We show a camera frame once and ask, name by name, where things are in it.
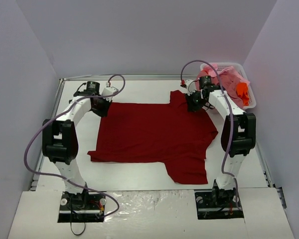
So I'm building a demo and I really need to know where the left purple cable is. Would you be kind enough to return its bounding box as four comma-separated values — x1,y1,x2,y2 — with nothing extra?
23,74,126,219

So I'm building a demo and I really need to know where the pink t-shirt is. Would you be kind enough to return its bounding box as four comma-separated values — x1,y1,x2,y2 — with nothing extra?
196,63,251,108

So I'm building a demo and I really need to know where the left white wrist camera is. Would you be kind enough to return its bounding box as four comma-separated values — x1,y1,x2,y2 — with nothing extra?
101,82,119,102

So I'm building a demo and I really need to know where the black thin cable loop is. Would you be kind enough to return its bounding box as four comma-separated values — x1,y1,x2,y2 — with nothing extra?
69,211,86,236

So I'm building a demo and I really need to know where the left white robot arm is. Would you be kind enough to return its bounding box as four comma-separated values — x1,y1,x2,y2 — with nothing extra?
42,81,119,208

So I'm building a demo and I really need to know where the purple cable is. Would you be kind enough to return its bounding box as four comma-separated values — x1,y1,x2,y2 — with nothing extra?
180,59,241,209
23,74,126,219

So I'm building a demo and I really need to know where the dark red t-shirt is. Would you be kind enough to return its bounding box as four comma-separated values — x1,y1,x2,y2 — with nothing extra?
87,91,218,185

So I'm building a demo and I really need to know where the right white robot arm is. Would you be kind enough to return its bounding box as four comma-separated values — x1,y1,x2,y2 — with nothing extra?
181,76,256,206

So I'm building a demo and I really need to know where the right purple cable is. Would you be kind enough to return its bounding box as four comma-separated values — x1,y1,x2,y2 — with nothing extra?
180,59,241,209

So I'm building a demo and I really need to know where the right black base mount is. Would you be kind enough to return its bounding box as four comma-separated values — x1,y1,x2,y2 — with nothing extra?
194,190,244,220

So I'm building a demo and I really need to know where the white plastic basket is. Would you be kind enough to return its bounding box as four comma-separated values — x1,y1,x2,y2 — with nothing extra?
211,62,256,110

